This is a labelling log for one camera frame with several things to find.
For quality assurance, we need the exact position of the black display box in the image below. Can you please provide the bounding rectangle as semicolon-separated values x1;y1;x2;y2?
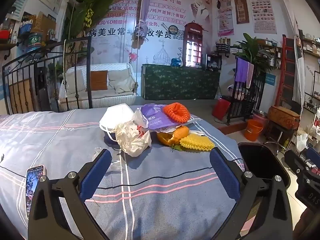
205;53;223;71

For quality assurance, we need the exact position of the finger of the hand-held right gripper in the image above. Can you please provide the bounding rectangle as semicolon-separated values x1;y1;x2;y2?
306;147;320;168
284;149;306;175

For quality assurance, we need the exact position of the purple plastic bag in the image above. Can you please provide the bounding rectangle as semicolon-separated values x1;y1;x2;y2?
139;103;194;132

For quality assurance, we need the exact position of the blue paint bucket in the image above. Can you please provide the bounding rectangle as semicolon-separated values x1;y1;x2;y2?
26;32;46;53

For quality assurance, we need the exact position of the white wicker sofa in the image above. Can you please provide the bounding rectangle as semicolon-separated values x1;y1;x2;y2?
58;62;138;111

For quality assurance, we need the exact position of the clear plastic wrap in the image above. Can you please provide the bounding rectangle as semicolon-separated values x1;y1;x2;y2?
91;147;120;172

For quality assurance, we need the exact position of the black trash bin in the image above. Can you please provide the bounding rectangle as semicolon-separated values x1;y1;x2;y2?
237;142;291;202

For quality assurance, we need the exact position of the red bag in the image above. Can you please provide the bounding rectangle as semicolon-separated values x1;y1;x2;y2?
212;97;232;121

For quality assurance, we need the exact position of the person's right forearm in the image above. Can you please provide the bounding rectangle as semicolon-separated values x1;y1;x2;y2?
293;206;320;240

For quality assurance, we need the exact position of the cardboard box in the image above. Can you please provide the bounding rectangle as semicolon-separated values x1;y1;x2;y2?
32;11;57;43

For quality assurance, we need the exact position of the pink face wall poster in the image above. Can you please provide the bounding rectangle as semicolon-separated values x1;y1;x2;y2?
216;0;235;37

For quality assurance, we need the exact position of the pink towel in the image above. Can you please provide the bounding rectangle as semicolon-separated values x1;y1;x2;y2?
246;62;255;89

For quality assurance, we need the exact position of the purple towel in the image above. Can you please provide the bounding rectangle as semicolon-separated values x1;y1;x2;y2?
235;57;251;85

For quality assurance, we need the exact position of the orange foam fruit net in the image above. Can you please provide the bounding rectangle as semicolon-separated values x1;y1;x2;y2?
163;102;191;124

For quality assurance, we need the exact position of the banana plant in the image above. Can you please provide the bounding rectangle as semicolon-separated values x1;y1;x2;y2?
62;0;140;64

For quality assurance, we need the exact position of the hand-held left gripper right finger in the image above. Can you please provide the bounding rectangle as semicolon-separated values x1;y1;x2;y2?
209;147;293;240

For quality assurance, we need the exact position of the green potted plant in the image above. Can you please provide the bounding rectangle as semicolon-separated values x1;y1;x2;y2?
232;33;276;77

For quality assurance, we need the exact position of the orange fruit peel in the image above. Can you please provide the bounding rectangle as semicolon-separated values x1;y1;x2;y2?
156;125;190;147

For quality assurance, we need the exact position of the orange bucket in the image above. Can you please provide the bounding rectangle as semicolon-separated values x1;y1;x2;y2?
244;119;264;142

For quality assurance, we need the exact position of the white cushion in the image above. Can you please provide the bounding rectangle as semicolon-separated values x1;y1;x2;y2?
108;68;137;96
65;69;87;98

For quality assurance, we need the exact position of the yellow foam fruit net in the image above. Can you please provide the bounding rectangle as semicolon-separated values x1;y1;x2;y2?
179;133;215;152

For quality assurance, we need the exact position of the white hanging coat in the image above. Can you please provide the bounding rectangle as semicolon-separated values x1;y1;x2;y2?
276;0;306;106

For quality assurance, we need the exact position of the black metal rack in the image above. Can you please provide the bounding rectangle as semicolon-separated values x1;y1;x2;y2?
226;72;266;126

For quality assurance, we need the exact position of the thin black cable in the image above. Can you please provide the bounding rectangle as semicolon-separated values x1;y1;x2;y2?
0;152;244;190

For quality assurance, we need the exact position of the white plastic bag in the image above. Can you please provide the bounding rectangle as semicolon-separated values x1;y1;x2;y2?
109;108;152;157

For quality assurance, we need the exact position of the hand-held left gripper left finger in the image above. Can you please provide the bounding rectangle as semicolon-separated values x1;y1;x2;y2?
28;149;112;240

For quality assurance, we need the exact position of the smartphone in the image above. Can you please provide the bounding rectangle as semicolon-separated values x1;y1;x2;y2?
25;164;47;218

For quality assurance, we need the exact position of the brown padded stool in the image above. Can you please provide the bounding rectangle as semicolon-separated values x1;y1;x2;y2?
264;105;301;153

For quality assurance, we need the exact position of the purple hanging umbrella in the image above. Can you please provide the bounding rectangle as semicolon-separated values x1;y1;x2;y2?
132;0;153;50

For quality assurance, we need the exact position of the black metal bed frame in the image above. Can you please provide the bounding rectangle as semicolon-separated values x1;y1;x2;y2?
1;36;93;115

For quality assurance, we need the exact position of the pink basin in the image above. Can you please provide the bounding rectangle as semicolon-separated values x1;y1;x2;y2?
252;109;270;123

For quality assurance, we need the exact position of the red ladder shelf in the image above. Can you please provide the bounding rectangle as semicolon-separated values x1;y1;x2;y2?
274;34;298;108

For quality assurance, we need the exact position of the grey striped blanket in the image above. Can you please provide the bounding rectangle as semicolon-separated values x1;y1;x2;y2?
0;104;246;240

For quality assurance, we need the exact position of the black wall bottle rack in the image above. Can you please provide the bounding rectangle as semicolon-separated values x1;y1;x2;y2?
215;38;233;56

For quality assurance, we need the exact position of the white trolley cart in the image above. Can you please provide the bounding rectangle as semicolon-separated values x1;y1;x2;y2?
295;125;320;156

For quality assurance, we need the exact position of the brown cushion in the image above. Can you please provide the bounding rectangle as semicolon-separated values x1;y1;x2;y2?
87;70;109;92

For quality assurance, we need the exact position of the red phone booth cabinet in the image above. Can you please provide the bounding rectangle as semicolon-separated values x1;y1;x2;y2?
182;22;204;68

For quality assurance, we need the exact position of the eyebrow chart wall poster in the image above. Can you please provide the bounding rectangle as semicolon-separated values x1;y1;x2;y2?
248;0;278;34

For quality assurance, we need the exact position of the brown tower wall poster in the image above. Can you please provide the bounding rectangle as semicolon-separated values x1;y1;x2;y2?
233;0;250;25

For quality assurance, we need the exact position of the large wall poster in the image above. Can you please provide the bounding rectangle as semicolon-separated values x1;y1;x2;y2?
88;0;215;67

